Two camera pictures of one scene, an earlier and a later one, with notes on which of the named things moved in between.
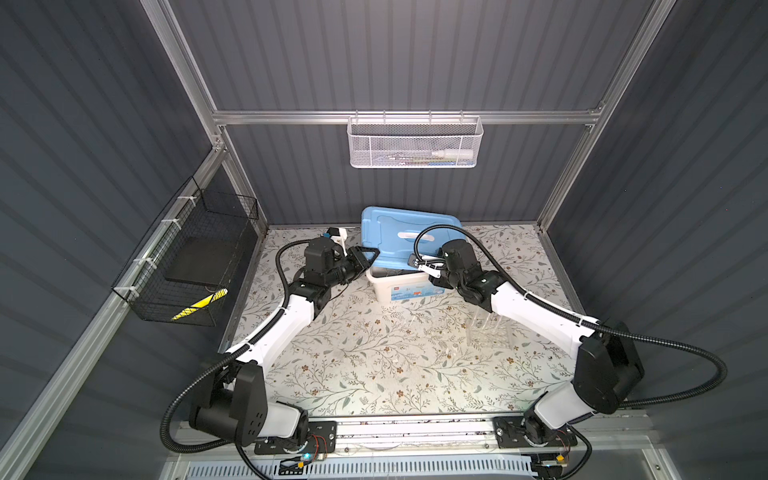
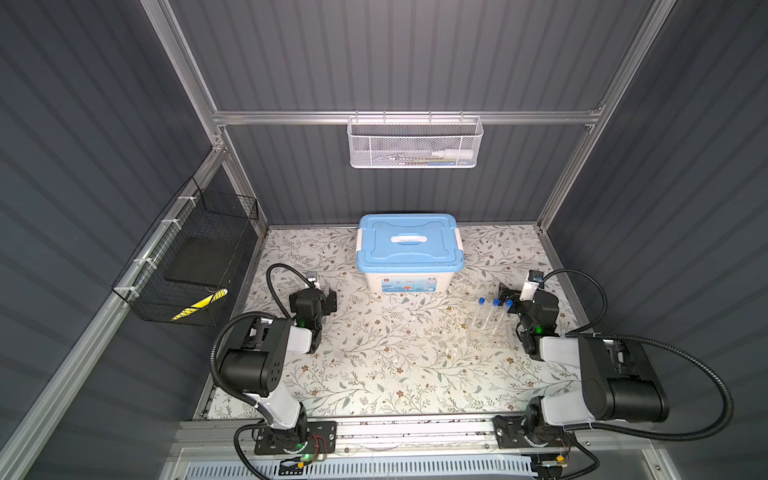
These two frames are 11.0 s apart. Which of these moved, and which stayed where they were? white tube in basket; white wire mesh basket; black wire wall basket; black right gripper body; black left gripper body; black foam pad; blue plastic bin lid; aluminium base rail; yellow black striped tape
Moved: black right gripper body; blue plastic bin lid; black left gripper body
Stayed: white tube in basket; black wire wall basket; black foam pad; aluminium base rail; yellow black striped tape; white wire mesh basket
